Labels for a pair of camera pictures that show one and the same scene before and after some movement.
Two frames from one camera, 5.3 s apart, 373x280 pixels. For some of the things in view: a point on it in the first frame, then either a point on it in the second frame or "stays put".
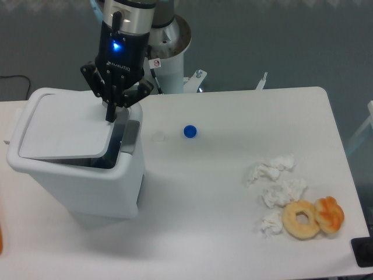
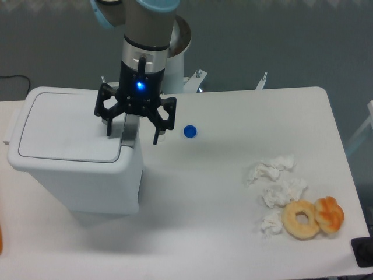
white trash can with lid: [62, 134] stays put
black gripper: [121, 59] → [139, 93]
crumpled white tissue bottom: [271, 225] stays put
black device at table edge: [362, 249] stays put
